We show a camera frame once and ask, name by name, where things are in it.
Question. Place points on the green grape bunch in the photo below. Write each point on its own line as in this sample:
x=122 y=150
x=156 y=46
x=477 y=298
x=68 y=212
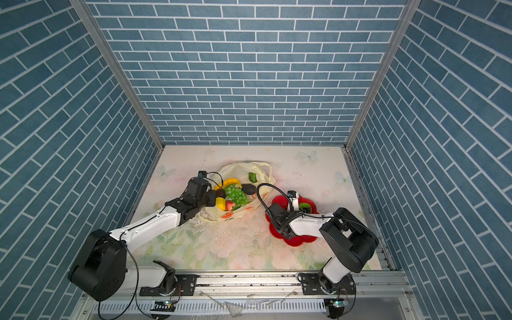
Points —
x=235 y=194

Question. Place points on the cream printed plastic bag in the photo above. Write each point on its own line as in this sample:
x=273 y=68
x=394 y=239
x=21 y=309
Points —
x=240 y=171

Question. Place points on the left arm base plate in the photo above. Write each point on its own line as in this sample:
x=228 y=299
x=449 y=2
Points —
x=175 y=285

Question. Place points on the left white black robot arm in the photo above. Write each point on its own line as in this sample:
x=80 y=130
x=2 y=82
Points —
x=100 y=268

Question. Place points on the red strawberry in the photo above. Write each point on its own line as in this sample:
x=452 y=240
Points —
x=230 y=206

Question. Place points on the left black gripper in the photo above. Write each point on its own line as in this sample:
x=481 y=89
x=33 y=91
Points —
x=211 y=194

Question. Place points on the yellow lemon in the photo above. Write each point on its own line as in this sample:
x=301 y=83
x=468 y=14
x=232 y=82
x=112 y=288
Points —
x=221 y=203

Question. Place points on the dark avocado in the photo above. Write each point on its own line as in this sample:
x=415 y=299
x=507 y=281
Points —
x=248 y=189

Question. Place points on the light green pear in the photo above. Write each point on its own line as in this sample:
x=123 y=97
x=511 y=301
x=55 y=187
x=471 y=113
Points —
x=306 y=208

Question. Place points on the aluminium front rail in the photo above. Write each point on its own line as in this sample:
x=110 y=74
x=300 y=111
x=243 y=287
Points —
x=280 y=283

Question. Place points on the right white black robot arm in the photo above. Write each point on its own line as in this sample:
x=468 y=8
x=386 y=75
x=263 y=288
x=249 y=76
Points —
x=351 y=242

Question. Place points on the yellow banana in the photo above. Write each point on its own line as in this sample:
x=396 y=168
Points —
x=230 y=181

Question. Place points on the dark green lime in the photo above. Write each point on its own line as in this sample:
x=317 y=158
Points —
x=252 y=177

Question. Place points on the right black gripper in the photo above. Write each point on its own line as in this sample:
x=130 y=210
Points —
x=301 y=213

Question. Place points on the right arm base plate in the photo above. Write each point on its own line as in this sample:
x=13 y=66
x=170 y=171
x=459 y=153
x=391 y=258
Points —
x=317 y=284

